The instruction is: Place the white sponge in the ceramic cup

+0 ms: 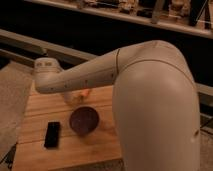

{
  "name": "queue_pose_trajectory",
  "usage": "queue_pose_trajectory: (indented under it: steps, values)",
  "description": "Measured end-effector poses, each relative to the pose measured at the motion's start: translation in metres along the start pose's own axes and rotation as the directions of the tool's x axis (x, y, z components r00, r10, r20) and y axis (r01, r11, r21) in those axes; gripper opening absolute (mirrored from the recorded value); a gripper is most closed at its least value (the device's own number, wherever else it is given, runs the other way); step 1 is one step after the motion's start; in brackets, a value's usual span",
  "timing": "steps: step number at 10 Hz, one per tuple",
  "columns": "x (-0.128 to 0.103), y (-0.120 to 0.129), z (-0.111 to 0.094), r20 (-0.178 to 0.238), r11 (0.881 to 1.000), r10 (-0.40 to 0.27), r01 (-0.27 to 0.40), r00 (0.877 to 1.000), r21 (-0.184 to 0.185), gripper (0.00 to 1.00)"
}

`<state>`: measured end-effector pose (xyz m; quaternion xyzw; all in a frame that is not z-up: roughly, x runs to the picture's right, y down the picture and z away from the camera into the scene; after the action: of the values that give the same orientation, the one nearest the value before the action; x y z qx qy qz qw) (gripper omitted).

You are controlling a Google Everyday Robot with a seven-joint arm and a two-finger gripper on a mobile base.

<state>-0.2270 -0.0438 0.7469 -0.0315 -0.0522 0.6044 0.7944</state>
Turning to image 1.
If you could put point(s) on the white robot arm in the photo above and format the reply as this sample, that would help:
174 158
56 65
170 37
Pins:
155 102

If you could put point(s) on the orange carrot-like object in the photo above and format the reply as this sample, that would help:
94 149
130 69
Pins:
84 94

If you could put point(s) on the wooden board table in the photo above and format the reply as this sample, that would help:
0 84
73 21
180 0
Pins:
101 145

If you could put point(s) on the black rectangular block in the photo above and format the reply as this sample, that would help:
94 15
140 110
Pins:
52 135

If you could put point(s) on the cluttered background shelf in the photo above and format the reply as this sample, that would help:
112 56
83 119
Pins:
128 11

